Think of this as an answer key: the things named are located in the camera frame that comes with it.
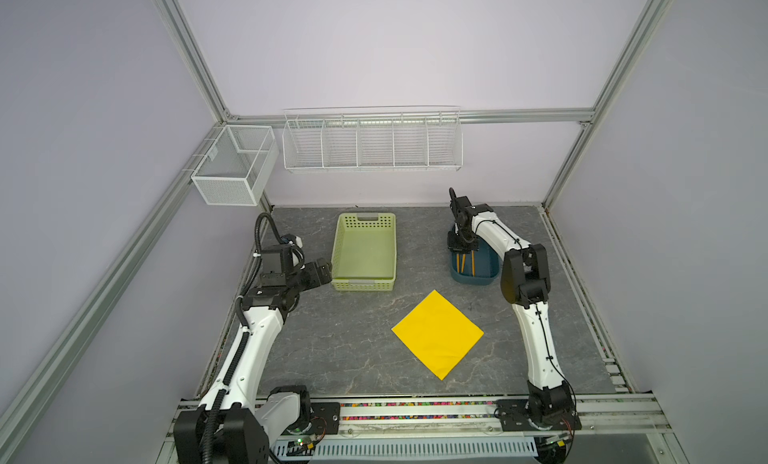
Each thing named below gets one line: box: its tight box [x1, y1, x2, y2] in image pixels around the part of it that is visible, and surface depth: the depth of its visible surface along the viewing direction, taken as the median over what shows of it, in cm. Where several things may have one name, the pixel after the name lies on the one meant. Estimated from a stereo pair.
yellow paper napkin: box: [391, 290, 485, 381], surface depth 90 cm
